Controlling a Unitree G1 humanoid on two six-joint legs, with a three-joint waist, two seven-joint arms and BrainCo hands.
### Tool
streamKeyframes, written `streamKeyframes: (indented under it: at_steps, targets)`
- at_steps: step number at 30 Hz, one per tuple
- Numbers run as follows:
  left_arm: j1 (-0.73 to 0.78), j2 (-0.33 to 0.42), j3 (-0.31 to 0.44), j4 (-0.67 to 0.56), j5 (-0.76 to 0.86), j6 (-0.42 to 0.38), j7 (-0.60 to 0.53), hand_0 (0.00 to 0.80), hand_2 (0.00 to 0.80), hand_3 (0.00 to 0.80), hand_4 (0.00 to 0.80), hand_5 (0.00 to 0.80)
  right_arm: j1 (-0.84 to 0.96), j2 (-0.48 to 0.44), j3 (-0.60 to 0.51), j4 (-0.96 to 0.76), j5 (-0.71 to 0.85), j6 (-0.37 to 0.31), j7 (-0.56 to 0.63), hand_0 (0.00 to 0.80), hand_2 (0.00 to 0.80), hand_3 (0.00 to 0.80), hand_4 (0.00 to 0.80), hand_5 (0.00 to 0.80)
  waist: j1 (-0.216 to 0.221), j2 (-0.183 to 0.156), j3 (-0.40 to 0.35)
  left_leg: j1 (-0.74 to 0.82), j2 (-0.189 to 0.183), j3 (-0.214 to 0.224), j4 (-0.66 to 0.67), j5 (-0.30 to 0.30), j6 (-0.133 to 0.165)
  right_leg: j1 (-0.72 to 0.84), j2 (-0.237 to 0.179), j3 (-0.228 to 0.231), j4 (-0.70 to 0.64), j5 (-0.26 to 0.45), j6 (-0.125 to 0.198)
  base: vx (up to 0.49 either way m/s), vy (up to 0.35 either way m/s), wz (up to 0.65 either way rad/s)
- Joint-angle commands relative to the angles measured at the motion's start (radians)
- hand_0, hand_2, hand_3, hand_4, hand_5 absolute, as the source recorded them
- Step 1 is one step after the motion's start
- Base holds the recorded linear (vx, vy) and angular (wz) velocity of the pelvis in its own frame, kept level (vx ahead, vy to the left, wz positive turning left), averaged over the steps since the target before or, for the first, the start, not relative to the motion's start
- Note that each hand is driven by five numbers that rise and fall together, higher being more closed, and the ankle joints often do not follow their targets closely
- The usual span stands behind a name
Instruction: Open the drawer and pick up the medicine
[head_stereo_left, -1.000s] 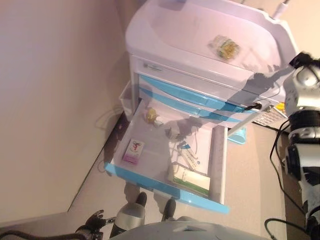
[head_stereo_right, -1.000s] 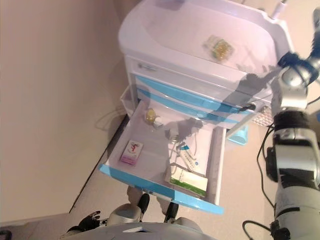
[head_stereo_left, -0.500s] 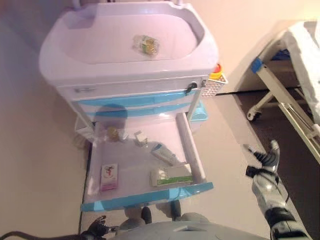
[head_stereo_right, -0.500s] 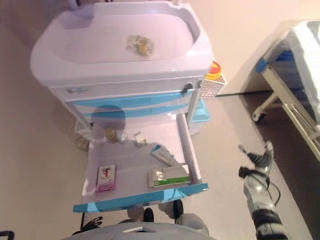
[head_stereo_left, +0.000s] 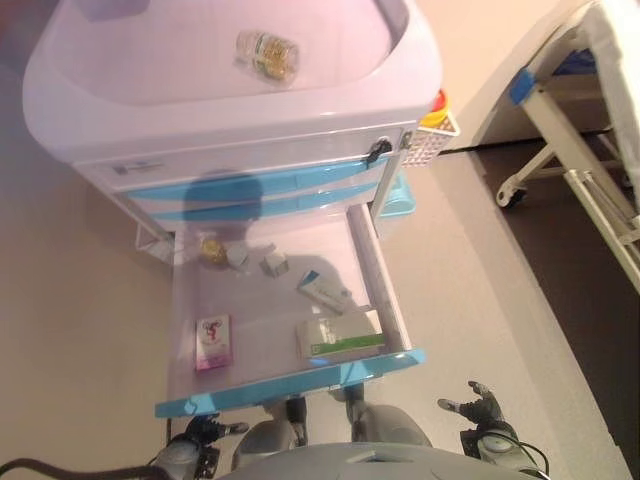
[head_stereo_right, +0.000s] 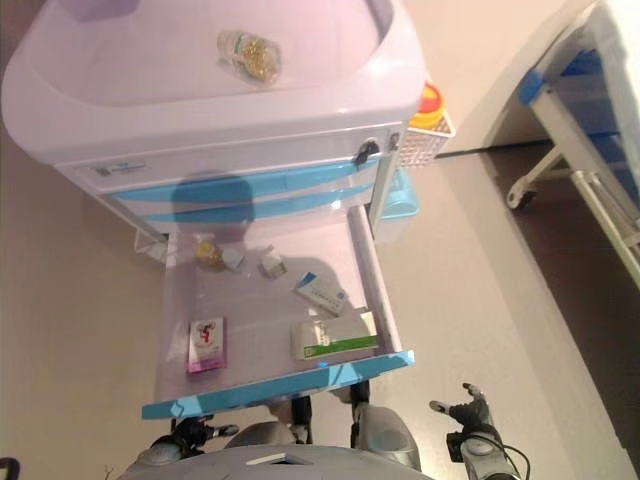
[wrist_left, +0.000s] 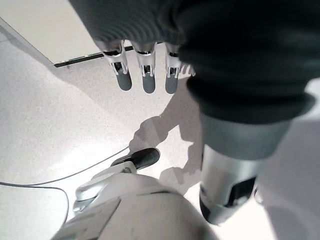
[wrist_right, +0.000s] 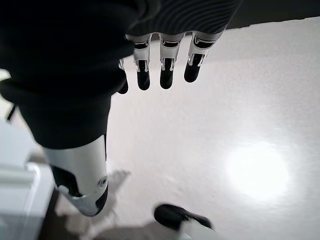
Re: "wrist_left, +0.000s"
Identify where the thin dark leg wire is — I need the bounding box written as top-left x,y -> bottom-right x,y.
0,146 -> 131,226

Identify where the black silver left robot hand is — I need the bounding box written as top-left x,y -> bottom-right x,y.
68,0 -> 320,226

